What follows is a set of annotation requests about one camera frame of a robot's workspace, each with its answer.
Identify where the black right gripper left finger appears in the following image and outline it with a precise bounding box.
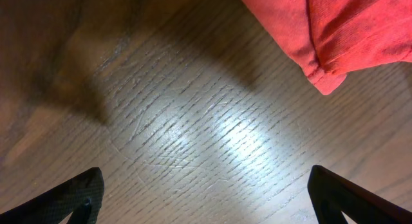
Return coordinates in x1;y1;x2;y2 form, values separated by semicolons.
1;167;104;224

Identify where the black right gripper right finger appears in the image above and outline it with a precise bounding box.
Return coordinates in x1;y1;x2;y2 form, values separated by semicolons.
307;165;411;223

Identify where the red garment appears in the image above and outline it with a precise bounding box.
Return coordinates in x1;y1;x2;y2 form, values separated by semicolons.
242;0;411;95

